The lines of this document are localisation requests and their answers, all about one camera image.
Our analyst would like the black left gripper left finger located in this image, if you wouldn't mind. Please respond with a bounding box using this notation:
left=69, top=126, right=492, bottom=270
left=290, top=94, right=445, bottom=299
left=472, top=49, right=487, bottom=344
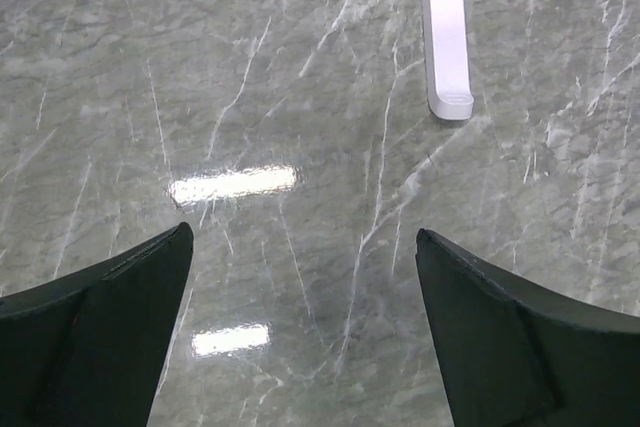
left=1, top=222, right=194, bottom=426

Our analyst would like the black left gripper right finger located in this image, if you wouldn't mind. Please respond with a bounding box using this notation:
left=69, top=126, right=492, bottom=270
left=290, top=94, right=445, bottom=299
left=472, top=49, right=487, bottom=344
left=416, top=229, right=639, bottom=426

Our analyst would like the white drying rack stand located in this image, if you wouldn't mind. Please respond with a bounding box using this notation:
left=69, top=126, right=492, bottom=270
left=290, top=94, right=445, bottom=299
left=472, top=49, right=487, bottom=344
left=422, top=0, right=474, bottom=121

